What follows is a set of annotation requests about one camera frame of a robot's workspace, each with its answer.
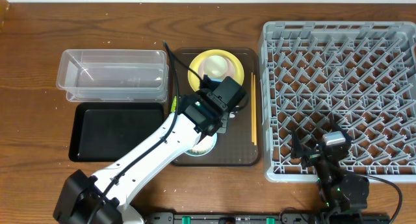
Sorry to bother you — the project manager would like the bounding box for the blue bowl with rice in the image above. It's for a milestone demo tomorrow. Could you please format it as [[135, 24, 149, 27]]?
[[185, 133, 218, 156]]

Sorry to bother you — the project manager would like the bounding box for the clear plastic bin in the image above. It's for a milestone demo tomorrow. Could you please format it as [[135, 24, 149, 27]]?
[[56, 49, 169, 103]]

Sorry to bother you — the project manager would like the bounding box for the green snack wrapper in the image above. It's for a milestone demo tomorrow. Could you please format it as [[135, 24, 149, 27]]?
[[170, 96, 177, 112]]

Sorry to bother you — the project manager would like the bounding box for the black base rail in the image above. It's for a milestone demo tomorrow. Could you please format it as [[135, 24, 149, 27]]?
[[145, 210, 390, 224]]

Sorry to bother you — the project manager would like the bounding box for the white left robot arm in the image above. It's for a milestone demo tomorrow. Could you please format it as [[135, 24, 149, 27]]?
[[53, 88, 232, 223]]

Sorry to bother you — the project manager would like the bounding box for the black plastic tray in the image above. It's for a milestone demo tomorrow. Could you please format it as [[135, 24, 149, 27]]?
[[68, 102, 164, 162]]

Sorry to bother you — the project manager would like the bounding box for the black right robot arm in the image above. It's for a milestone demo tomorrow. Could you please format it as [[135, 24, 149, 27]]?
[[291, 119, 369, 223]]

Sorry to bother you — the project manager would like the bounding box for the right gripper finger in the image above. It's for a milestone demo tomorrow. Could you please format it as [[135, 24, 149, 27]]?
[[291, 129, 304, 159], [330, 117, 352, 142]]

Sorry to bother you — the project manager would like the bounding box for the grey dishwasher rack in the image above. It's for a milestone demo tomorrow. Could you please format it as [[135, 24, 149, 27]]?
[[258, 21, 415, 183]]

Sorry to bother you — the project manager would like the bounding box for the cream cup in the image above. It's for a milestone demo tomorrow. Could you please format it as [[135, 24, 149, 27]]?
[[203, 55, 228, 78]]

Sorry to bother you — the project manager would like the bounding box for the yellow plate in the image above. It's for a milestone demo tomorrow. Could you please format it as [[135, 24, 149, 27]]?
[[189, 49, 244, 85]]

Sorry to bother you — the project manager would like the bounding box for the brown serving tray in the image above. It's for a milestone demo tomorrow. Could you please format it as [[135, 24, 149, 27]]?
[[172, 48, 262, 167]]

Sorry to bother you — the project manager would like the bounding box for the pink bowl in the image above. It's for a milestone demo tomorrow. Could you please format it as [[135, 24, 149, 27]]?
[[198, 57, 235, 80]]

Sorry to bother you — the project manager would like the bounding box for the wooden chopstick outer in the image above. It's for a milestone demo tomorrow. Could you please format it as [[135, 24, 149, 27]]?
[[253, 73, 257, 146]]

